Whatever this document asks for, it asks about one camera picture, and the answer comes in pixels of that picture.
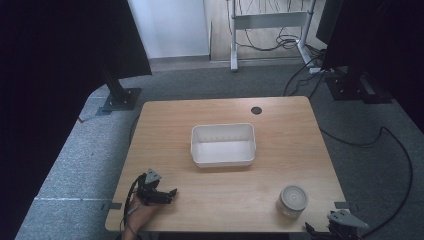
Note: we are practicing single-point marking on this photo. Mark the black monitor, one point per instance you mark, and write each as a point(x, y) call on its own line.
point(328, 21)

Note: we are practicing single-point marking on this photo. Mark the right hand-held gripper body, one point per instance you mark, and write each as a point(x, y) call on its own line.
point(345, 221)

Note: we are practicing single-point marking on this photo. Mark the black curtain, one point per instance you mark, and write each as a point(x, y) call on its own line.
point(60, 66)
point(383, 43)

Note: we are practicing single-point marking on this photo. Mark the white metal desk frame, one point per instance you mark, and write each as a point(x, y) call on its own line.
point(266, 20)

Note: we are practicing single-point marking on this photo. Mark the white power strip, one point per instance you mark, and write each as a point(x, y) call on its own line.
point(315, 70)

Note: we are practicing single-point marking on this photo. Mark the black round table grommet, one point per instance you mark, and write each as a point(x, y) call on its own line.
point(256, 110)

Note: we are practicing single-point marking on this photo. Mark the white plastic bin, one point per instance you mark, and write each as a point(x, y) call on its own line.
point(222, 146)

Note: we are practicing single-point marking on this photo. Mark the grey tape piece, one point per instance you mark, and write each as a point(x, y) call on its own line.
point(114, 205)

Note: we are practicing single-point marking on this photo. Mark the black stand with base plate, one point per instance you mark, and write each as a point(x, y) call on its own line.
point(118, 93)
point(356, 88)

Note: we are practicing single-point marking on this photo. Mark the white panel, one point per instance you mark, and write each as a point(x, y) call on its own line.
point(170, 26)

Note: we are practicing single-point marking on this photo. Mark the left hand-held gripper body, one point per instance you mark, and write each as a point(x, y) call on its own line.
point(149, 188)

